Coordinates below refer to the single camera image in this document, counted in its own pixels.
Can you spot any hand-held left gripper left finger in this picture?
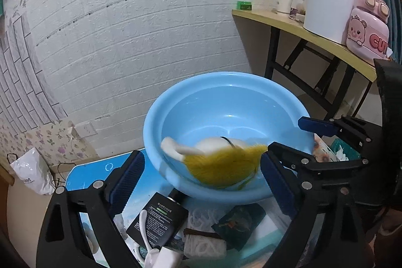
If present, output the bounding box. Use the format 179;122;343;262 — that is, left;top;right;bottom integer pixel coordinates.
36;150;145;268

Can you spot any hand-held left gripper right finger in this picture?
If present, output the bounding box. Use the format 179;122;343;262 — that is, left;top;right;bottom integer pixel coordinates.
261;152;374;268

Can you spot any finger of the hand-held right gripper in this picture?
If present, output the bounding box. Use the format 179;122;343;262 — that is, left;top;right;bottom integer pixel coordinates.
267;142;370;175
298;115;374;148

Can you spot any white plastic hook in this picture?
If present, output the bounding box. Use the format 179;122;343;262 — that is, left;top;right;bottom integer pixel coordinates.
138;210;158;268

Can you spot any black bottle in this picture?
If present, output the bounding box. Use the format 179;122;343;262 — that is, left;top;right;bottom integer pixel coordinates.
126;188;189;251

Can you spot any teal snack packet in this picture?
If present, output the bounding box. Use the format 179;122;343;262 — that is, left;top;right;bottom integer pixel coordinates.
211;203;267;251

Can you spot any white and yellow plush toy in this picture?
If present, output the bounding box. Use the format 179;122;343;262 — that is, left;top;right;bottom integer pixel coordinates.
161;136;269;190

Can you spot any white charger plug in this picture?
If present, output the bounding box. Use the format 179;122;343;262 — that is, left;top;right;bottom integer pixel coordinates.
146;247;184;268

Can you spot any clear cotton swab box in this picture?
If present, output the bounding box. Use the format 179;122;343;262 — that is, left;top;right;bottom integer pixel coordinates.
183;228;227;259

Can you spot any light blue plastic basin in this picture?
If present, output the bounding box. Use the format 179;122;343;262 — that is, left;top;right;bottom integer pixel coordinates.
144;72;316;202

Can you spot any scenery printed desktop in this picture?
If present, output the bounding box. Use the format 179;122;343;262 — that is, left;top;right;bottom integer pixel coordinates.
67;134;338;268

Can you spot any person's right hand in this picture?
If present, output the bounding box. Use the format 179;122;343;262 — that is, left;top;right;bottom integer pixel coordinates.
378;217;402;235

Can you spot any pink cartoon container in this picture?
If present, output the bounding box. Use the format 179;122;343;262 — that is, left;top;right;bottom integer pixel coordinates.
346;0;391;60

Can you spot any white plastic bag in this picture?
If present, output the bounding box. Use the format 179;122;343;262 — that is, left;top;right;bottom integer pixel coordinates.
8;147;55;196

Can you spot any yellow folding table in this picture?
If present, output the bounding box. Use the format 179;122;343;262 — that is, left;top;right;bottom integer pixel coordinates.
232;8;379;130

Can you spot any small crumpled wrapper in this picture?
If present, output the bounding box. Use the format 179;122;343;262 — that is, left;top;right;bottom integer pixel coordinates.
289;6;307;21

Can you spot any black cable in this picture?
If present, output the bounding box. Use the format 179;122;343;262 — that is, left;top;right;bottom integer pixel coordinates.
50;161;76;190

